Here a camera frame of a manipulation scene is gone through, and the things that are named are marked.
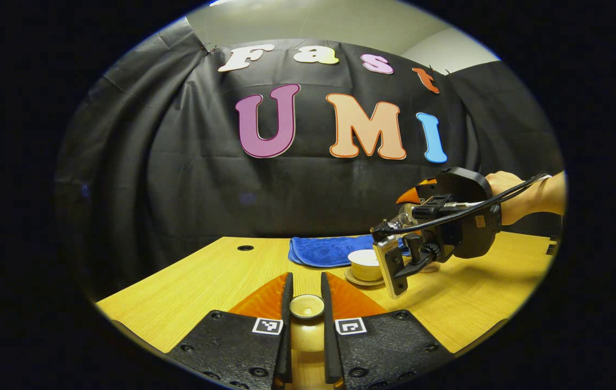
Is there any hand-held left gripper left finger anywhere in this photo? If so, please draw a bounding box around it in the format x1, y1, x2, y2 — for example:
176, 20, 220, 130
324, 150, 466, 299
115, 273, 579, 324
167, 272, 293, 390

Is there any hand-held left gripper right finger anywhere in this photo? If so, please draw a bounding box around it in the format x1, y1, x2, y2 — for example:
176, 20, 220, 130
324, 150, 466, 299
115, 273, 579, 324
320, 272, 452, 390

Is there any blue folded towel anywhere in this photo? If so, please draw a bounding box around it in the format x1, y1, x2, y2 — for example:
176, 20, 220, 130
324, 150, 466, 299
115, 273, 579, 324
288, 235, 411, 268

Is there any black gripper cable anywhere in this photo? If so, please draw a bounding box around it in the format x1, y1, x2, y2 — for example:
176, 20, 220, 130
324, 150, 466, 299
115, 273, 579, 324
371, 173, 552, 242

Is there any black backdrop cloth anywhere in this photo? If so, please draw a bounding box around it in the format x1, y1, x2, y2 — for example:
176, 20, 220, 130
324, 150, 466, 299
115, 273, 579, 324
54, 24, 566, 301

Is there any cream ceramic saucer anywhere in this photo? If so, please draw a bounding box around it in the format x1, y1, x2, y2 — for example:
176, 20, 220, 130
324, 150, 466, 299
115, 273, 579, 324
345, 267, 387, 287

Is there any cream ceramic teacup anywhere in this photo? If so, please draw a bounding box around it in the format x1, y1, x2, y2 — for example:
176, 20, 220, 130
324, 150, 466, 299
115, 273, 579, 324
348, 249, 387, 282

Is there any cream teacup lid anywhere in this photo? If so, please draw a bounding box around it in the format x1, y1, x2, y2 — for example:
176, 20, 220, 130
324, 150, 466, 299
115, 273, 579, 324
289, 293, 326, 354

